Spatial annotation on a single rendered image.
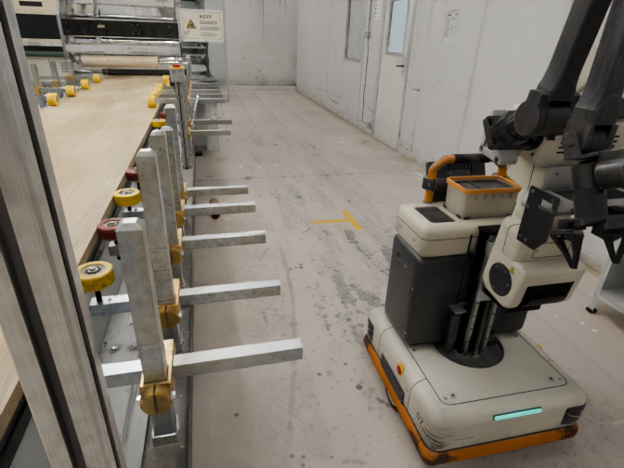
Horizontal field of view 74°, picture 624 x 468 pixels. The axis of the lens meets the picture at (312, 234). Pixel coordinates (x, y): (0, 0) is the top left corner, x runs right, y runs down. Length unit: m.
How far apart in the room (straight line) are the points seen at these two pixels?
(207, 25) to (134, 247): 4.80
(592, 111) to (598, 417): 1.51
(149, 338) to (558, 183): 1.04
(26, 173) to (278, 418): 1.63
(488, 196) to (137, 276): 1.23
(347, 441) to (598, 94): 1.38
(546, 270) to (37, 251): 1.27
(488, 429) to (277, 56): 10.98
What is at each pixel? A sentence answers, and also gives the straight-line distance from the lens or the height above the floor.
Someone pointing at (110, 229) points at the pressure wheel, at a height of 0.91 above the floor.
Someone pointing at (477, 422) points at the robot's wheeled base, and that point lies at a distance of 1.61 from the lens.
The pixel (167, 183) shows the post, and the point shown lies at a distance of 1.13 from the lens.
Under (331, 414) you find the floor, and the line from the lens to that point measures 1.84.
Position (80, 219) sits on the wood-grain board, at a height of 0.90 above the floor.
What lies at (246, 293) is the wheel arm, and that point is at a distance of 1.04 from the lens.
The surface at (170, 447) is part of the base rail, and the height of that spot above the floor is 0.70.
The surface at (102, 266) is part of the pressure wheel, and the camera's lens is 1.04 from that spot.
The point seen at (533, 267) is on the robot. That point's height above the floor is 0.80.
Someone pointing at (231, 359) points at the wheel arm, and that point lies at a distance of 0.82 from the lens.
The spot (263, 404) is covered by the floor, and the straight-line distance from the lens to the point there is 1.87.
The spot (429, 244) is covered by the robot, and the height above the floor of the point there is 0.75.
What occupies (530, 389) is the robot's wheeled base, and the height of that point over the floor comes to 0.28.
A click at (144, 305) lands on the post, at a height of 1.00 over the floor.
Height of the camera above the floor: 1.39
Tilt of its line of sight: 26 degrees down
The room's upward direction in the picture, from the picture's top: 2 degrees clockwise
